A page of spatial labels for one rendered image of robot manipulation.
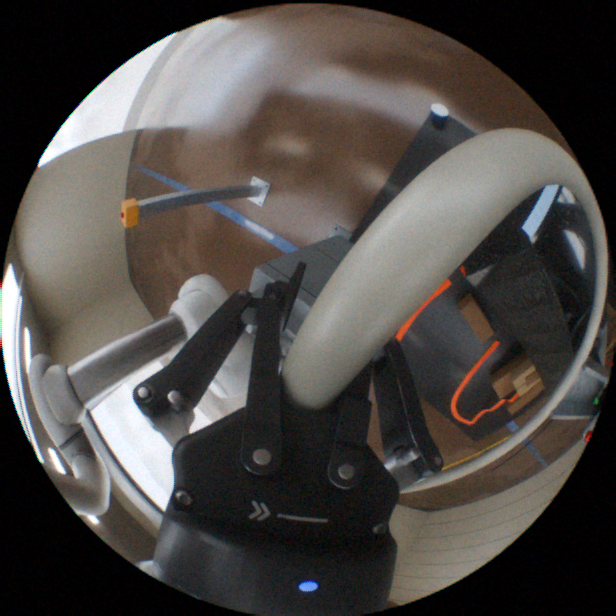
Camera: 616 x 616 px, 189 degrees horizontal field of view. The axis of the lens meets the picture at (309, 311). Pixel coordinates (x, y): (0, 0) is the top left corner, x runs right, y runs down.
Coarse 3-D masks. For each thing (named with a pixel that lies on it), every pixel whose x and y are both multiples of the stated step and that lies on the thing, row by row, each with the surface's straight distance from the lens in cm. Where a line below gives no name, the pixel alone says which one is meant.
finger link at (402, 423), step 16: (400, 352) 14; (384, 368) 13; (400, 368) 13; (384, 384) 13; (400, 384) 12; (384, 400) 12; (400, 400) 11; (416, 400) 12; (384, 416) 12; (400, 416) 11; (416, 416) 11; (384, 432) 12; (400, 432) 11; (416, 432) 10; (384, 448) 12; (432, 448) 11; (416, 464) 10; (432, 464) 10
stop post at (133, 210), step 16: (176, 192) 136; (192, 192) 136; (208, 192) 140; (224, 192) 149; (240, 192) 159; (256, 192) 172; (128, 208) 115; (144, 208) 121; (160, 208) 126; (176, 208) 132; (128, 224) 119
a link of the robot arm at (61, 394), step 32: (192, 288) 63; (224, 288) 69; (160, 320) 59; (192, 320) 57; (96, 352) 55; (128, 352) 53; (160, 352) 56; (32, 384) 58; (64, 384) 53; (96, 384) 53; (64, 416) 54
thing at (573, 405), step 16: (576, 352) 46; (592, 368) 48; (576, 384) 55; (592, 384) 66; (608, 384) 69; (576, 400) 62; (592, 400) 77; (560, 416) 50; (576, 416) 60; (592, 416) 78
